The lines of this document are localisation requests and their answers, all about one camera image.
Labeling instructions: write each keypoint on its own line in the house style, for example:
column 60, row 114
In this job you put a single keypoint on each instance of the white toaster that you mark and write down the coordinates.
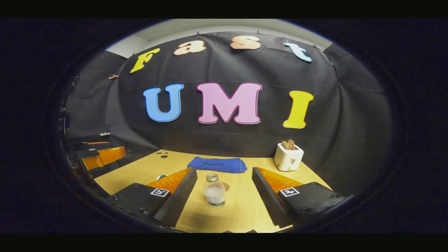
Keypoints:
column 287, row 159

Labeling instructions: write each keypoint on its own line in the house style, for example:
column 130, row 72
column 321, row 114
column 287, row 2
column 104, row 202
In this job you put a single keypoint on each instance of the blue towel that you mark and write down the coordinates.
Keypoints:
column 217, row 164

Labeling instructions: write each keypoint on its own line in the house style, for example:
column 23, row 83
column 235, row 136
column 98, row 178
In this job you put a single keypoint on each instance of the black backdrop cloth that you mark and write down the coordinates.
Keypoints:
column 245, row 140

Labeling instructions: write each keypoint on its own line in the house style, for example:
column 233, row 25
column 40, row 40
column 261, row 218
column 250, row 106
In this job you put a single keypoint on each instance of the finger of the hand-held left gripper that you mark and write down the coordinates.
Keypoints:
column 105, row 157
column 80, row 140

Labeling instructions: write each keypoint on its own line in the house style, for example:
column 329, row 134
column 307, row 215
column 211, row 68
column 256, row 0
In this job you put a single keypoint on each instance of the dark blue teacup lid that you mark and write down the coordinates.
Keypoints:
column 161, row 176

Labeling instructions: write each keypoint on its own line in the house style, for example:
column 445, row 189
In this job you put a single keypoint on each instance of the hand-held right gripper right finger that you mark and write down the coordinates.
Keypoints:
column 267, row 199

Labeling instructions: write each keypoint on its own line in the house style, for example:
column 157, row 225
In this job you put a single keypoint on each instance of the clear plastic water bottle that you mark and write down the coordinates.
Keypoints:
column 214, row 194

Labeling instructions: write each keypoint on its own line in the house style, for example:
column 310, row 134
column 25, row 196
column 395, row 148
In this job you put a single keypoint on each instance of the toasted bread slice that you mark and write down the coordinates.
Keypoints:
column 285, row 145
column 292, row 143

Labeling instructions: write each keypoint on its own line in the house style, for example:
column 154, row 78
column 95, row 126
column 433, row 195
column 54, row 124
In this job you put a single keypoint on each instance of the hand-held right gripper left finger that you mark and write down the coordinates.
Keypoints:
column 178, row 199

